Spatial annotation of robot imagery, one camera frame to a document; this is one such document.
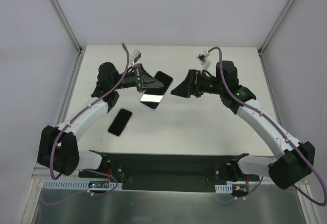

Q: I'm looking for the phone in clear purple case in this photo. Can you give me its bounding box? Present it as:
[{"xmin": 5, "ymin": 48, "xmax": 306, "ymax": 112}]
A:
[{"xmin": 107, "ymin": 109, "xmax": 132, "ymax": 137}]

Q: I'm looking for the right aluminium frame post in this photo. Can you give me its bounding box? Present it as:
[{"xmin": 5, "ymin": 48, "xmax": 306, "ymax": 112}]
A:
[{"xmin": 258, "ymin": 0, "xmax": 296, "ymax": 57}]

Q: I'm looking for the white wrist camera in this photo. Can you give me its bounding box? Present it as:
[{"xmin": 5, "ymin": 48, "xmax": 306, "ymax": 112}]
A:
[
  {"xmin": 196, "ymin": 51, "xmax": 211, "ymax": 70},
  {"xmin": 129, "ymin": 49, "xmax": 142, "ymax": 65}
]

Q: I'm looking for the phone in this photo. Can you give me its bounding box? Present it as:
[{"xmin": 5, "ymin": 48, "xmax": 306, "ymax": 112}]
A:
[
  {"xmin": 107, "ymin": 109, "xmax": 132, "ymax": 137},
  {"xmin": 139, "ymin": 93, "xmax": 164, "ymax": 111}
]

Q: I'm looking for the white slotted cable duct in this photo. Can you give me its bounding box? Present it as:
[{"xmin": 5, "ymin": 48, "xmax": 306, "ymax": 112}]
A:
[
  {"xmin": 43, "ymin": 180, "xmax": 123, "ymax": 191},
  {"xmin": 215, "ymin": 184, "xmax": 233, "ymax": 194}
]

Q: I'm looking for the left aluminium frame post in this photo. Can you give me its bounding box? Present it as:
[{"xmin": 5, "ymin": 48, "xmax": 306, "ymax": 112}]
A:
[{"xmin": 49, "ymin": 0, "xmax": 83, "ymax": 54}]

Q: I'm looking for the aluminium extrusion rail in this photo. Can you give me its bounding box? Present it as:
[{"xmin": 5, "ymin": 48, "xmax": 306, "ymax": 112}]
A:
[{"xmin": 32, "ymin": 167, "xmax": 79, "ymax": 178}]

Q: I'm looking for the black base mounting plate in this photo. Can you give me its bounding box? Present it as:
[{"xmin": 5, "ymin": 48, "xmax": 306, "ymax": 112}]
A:
[{"xmin": 76, "ymin": 150, "xmax": 264, "ymax": 191}]

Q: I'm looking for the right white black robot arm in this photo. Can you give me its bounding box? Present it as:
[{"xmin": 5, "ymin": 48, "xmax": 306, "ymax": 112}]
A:
[{"xmin": 171, "ymin": 61, "xmax": 315, "ymax": 189}]

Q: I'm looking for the left white slotted cable duct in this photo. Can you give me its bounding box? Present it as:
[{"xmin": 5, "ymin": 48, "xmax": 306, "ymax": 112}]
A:
[{"xmin": 43, "ymin": 180, "xmax": 123, "ymax": 191}]

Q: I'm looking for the aluminium frame post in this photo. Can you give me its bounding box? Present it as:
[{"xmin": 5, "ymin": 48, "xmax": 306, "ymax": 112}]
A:
[
  {"xmin": 258, "ymin": 0, "xmax": 296, "ymax": 57},
  {"xmin": 49, "ymin": 0, "xmax": 83, "ymax": 54}
]

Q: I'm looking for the lilac silicone phone case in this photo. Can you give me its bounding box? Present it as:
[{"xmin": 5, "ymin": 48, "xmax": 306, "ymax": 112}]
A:
[{"xmin": 153, "ymin": 71, "xmax": 173, "ymax": 96}]

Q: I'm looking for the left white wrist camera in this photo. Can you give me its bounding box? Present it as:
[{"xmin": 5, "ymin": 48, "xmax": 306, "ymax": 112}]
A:
[{"xmin": 129, "ymin": 49, "xmax": 142, "ymax": 65}]

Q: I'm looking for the right white slotted cable duct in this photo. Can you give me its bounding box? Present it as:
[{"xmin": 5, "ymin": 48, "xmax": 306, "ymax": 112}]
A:
[{"xmin": 215, "ymin": 184, "xmax": 233, "ymax": 194}]

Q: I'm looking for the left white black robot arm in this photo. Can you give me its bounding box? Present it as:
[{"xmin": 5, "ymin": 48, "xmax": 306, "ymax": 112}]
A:
[{"xmin": 37, "ymin": 62, "xmax": 164, "ymax": 179}]

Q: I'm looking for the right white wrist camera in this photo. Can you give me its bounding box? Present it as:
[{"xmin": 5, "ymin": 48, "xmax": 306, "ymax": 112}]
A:
[{"xmin": 196, "ymin": 51, "xmax": 211, "ymax": 70}]

